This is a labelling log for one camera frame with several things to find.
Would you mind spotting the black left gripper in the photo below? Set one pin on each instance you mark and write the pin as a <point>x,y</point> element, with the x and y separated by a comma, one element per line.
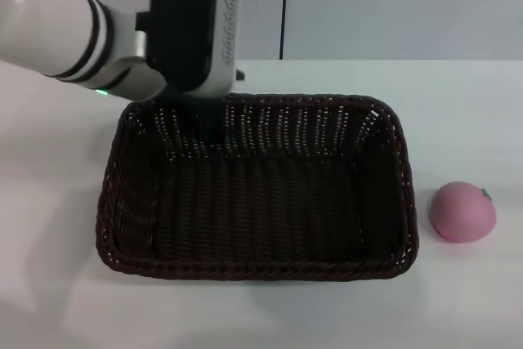
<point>184,26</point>

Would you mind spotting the dark brown wicker basket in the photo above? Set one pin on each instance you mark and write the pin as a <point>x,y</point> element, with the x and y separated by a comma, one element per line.
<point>261,210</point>

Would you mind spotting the pink peach toy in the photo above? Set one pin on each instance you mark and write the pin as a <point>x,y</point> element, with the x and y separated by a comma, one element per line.
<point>461,214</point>

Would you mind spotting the black vertical wall strip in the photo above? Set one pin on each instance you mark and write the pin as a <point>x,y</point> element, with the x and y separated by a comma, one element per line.
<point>284,5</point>

